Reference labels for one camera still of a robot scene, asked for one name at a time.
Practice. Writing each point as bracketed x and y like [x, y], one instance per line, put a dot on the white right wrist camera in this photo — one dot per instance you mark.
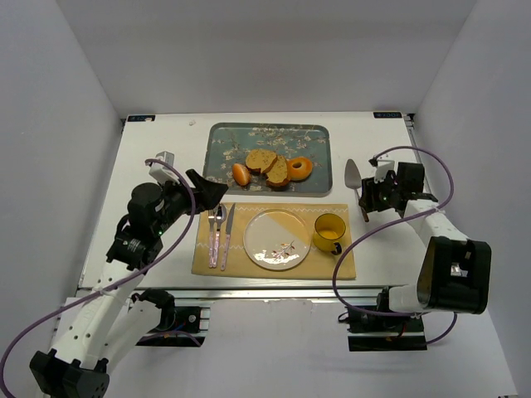
[382, 164]

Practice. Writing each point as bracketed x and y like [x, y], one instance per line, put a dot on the small toasted bread slice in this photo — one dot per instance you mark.
[279, 175]

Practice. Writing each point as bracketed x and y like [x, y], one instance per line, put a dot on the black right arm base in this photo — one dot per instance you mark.
[368, 333]

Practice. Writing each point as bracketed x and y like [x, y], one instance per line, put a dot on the blue label right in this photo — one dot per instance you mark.
[387, 115]

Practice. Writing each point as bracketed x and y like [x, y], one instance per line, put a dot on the blue label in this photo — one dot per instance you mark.
[141, 118]
[387, 115]

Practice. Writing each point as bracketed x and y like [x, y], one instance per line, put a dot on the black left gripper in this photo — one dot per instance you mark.
[192, 192]

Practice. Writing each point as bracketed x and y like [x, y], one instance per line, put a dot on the orange bagel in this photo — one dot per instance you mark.
[299, 168]

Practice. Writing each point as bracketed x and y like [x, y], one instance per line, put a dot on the silver cake server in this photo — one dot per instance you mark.
[353, 180]

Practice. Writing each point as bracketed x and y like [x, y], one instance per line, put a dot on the yellow mug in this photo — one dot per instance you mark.
[329, 230]

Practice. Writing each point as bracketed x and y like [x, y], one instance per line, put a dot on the silver knife pink handle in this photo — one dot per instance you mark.
[228, 236]

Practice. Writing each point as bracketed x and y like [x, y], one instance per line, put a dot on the blue floral serving tray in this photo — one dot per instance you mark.
[230, 143]

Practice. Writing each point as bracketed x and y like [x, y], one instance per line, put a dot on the large toasted bread slice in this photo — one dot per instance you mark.
[260, 160]

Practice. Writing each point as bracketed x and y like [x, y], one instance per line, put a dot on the blue label left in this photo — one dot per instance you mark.
[141, 118]

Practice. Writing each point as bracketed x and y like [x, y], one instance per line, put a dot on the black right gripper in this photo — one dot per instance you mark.
[369, 197]

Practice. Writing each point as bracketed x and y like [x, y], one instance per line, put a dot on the round orange bread roll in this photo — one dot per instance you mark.
[241, 174]

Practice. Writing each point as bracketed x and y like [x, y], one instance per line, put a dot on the white and yellow plate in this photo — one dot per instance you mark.
[277, 240]

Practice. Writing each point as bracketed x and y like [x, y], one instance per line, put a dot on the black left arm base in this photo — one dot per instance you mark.
[179, 325]

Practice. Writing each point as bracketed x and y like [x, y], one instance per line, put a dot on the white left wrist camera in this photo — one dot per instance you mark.
[162, 166]

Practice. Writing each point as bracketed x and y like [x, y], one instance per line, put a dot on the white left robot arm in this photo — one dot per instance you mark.
[80, 362]

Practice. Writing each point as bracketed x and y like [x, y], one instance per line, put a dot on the aluminium table rail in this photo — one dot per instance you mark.
[274, 293]

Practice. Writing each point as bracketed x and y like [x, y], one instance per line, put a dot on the silver spoon pink handle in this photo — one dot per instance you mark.
[221, 216]

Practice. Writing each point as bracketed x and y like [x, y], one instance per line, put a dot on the silver fork pink handle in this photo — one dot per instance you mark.
[212, 217]

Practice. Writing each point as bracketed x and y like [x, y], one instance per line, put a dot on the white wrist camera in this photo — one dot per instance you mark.
[382, 164]
[162, 166]

